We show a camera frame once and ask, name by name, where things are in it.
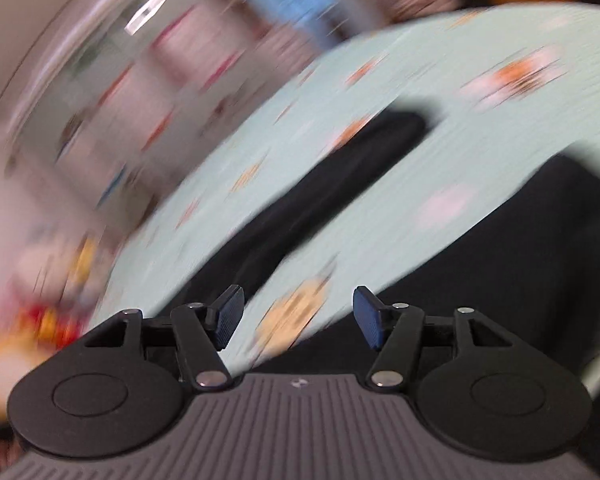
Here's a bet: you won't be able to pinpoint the bee-printed green bedspread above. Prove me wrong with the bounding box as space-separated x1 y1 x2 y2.
87 2 600 396

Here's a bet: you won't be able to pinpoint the black pants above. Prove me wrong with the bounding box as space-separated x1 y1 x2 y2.
175 102 600 401

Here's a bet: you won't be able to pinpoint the sliding door wardrobe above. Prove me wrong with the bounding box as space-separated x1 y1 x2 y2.
0 0 371 241

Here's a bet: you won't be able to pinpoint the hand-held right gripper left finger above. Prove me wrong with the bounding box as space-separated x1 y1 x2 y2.
82 284 246 392

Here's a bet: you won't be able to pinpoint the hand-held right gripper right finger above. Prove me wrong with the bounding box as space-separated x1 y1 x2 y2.
352 285 517 392

